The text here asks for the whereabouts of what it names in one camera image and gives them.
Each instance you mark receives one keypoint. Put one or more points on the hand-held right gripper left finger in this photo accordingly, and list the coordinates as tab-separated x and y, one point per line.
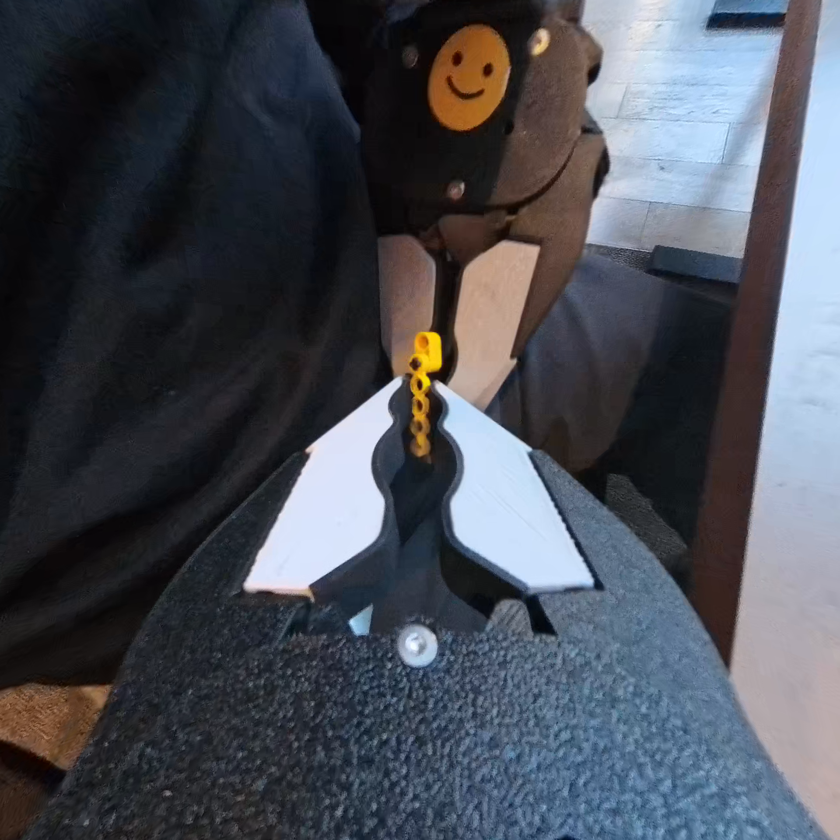
322	512

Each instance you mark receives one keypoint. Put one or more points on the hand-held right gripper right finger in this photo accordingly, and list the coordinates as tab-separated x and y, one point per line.
519	512

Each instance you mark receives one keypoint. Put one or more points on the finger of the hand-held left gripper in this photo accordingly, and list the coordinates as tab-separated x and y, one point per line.
404	295
492	309

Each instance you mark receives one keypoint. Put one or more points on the yellow perforated brick beam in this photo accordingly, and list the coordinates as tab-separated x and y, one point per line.
423	352

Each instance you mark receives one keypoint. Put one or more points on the person's black clothing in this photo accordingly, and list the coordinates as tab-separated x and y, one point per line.
171	263

